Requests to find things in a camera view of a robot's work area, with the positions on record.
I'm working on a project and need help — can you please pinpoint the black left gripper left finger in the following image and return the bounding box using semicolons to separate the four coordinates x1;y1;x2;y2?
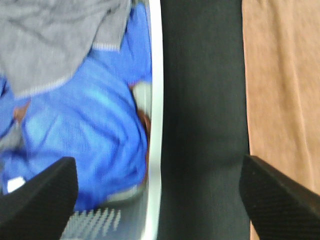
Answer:
0;157;79;240

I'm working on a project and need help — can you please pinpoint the grey perforated laundry basket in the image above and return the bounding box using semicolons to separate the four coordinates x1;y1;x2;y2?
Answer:
61;0;164;240

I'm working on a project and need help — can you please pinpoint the brown towel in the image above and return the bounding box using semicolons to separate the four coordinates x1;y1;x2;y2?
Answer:
241;0;320;240

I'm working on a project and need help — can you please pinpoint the blue towel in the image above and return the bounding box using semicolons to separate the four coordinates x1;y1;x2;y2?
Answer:
0;3;152;211

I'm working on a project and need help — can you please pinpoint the grey towel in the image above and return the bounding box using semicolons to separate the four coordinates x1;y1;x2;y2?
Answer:
0;0;132;98

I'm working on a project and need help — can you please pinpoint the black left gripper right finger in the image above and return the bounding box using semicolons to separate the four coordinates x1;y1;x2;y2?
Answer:
239;155;320;240

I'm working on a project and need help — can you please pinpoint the black table cloth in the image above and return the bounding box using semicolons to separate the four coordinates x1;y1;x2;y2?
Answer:
158;0;250;240

